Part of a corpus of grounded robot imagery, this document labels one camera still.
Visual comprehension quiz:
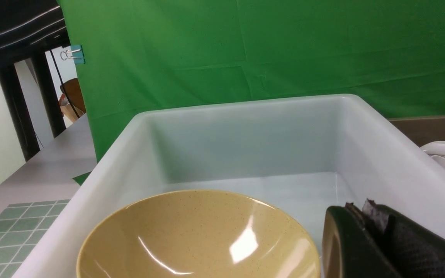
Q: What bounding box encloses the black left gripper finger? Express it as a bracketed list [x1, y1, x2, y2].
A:
[322, 199, 445, 278]

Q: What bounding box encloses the yellow noodle bowl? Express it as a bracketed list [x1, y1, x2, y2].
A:
[76, 190, 321, 278]

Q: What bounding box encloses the large white plastic tub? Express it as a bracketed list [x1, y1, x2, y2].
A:
[14, 94, 445, 278]

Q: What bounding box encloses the brown plastic bin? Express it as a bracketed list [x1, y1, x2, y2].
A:
[390, 116, 445, 157]

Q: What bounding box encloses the green backdrop cloth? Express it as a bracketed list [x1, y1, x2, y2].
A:
[56, 0, 445, 186]

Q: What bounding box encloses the teal binder clip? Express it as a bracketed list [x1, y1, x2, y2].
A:
[60, 45, 85, 64]

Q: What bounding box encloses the black table frame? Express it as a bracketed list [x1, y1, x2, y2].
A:
[0, 0, 70, 161]

